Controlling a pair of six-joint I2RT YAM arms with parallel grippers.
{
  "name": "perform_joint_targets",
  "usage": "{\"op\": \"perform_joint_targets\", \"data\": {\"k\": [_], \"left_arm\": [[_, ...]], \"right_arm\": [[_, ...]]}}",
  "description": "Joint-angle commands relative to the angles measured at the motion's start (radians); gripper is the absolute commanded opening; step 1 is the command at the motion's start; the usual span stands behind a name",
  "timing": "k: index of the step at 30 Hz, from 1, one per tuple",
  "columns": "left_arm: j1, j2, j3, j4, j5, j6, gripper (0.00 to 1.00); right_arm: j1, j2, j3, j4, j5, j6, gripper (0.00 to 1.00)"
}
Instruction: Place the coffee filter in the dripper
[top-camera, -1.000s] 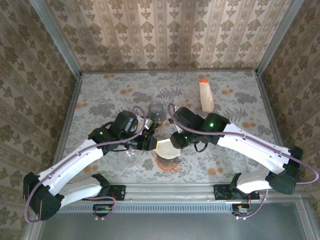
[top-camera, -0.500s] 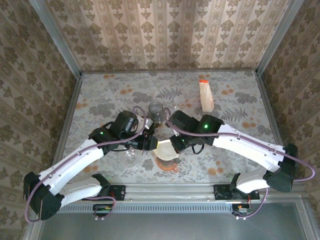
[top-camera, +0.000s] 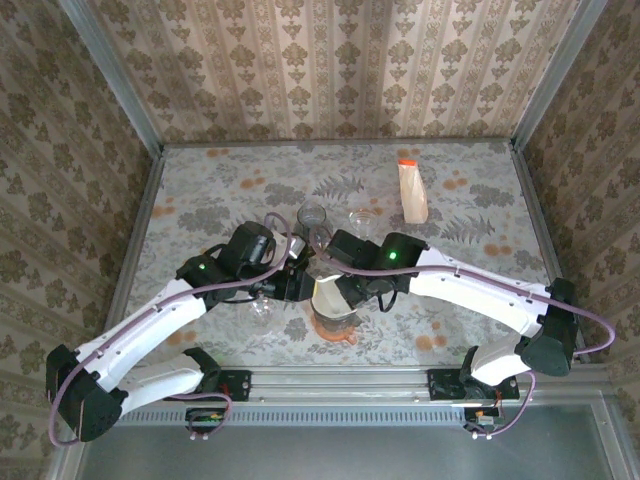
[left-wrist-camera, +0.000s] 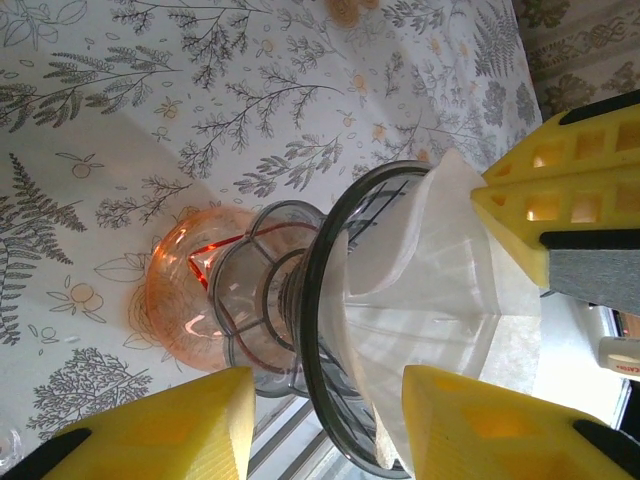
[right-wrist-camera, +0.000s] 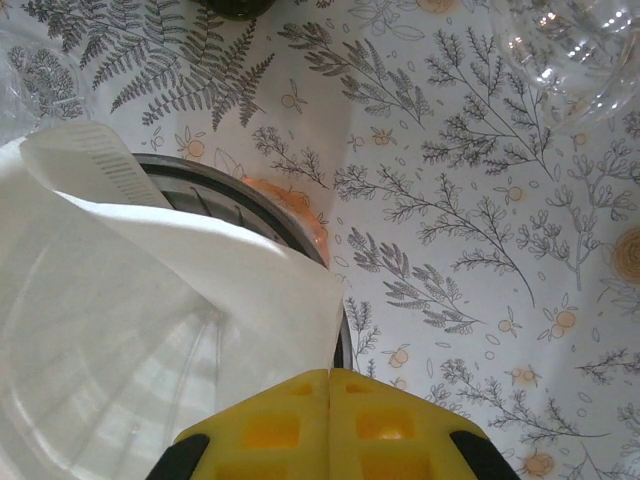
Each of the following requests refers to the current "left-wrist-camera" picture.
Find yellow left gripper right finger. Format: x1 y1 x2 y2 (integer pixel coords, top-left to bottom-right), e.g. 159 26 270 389
402 364 640 480

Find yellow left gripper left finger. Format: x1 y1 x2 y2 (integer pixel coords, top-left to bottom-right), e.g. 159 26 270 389
12 366 257 480

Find white paper coffee filter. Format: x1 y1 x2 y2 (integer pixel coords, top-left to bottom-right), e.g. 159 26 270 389
342 148 544 476

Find smoky grey plastic dripper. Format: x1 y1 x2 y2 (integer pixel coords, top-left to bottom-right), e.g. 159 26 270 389
208 159 439 475

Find white tube with red text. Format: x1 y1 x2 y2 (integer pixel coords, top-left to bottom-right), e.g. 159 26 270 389
597 335 640 375

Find pink glass carafe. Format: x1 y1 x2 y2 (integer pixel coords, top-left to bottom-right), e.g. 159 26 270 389
143 205 301 375

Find floral patterned tablecloth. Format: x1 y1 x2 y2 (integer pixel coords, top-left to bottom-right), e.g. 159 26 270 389
0 0 545 480

